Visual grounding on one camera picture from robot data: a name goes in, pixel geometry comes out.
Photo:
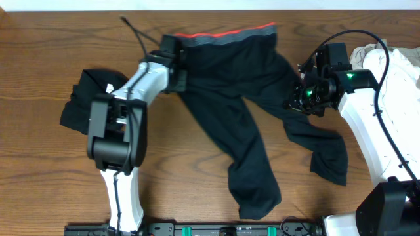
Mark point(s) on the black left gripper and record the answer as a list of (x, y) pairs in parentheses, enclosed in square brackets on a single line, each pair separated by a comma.
[(178, 86)]

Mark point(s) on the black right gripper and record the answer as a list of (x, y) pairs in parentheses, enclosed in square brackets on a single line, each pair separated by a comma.
[(292, 102)]

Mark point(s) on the black pants with red waistband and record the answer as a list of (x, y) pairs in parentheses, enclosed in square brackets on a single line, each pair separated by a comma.
[(224, 71)]

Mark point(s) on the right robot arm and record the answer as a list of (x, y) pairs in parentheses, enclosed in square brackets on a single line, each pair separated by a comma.
[(376, 91)]

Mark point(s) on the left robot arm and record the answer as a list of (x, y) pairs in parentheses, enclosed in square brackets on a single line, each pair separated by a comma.
[(117, 133)]

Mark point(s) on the white crumpled garment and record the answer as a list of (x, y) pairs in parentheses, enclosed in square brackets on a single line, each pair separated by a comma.
[(399, 96)]

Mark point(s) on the folded black garment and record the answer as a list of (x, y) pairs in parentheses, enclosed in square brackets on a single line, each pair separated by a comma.
[(76, 112)]

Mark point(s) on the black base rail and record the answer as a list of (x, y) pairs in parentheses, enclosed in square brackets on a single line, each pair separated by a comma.
[(288, 227)]

